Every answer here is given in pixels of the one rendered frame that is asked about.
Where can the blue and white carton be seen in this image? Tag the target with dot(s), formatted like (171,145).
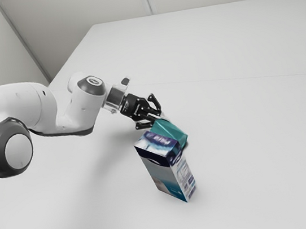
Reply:
(166,164)

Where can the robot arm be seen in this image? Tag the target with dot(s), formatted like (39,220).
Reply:
(27,109)

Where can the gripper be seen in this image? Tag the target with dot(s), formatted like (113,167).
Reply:
(132,106)

